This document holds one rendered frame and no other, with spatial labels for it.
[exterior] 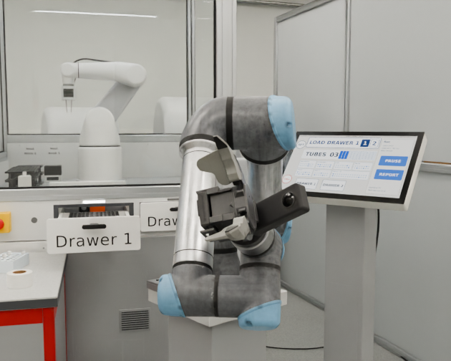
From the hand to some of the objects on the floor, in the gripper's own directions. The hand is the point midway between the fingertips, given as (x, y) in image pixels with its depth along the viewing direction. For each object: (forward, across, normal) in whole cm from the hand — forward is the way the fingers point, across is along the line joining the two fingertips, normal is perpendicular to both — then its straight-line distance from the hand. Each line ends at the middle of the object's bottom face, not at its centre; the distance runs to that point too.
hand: (225, 180), depth 78 cm
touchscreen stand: (-176, -36, -10) cm, 180 cm away
